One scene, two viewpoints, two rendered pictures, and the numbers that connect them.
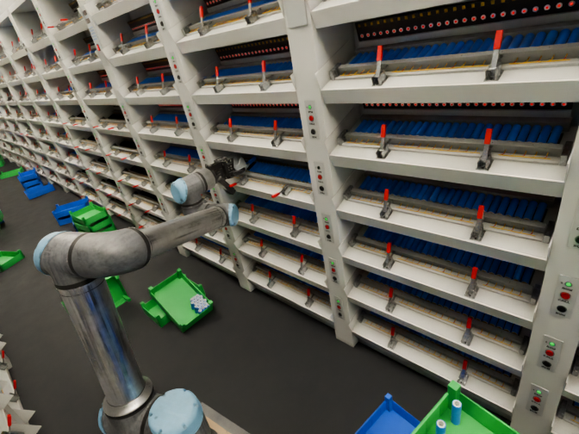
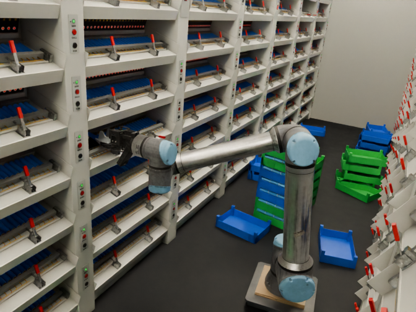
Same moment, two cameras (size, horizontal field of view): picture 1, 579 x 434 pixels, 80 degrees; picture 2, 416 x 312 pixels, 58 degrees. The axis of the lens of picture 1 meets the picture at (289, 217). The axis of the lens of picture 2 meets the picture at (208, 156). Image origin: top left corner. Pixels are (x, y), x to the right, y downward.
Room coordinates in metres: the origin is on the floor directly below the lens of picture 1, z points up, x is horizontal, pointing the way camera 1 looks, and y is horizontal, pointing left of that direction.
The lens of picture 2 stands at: (1.64, 1.72, 1.35)
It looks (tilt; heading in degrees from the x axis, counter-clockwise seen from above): 22 degrees down; 248
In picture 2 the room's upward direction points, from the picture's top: 5 degrees clockwise
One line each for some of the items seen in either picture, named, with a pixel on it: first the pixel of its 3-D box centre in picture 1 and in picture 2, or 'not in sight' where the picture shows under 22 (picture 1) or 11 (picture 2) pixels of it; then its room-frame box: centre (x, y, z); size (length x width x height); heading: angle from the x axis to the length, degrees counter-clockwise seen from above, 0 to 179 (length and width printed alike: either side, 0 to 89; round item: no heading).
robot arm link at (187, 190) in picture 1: (188, 188); (159, 151); (1.30, 0.37, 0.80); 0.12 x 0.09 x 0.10; 132
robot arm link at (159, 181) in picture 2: (196, 213); (160, 176); (1.30, 0.37, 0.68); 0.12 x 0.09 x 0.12; 68
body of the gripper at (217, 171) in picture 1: (221, 170); (125, 140); (1.42, 0.25, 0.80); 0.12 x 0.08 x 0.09; 132
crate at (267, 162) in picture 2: not in sight; (288, 161); (0.29, -0.20, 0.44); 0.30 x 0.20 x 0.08; 122
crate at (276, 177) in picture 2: not in sight; (286, 172); (0.29, -0.20, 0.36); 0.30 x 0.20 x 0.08; 122
